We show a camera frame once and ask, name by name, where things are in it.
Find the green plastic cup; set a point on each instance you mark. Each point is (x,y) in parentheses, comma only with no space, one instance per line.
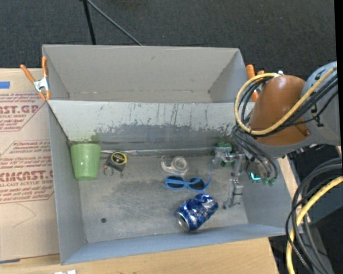
(85,162)

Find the blue sunglasses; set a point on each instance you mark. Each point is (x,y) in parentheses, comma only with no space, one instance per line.
(174,182)

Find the grey metal bin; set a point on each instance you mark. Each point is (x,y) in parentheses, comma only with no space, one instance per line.
(141,209)

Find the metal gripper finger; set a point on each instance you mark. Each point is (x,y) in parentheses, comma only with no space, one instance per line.
(224,156)
(237,191)

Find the crushed blue drink can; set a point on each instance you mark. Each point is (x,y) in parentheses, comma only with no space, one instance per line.
(197,212)

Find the black and yellow tape measure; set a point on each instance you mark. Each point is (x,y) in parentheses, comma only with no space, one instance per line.
(117,159)

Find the clear tape dispenser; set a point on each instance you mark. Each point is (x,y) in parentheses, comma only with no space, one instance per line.
(177,164)

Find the brown cardboard board red print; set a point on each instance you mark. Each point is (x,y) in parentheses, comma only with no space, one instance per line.
(24,221)

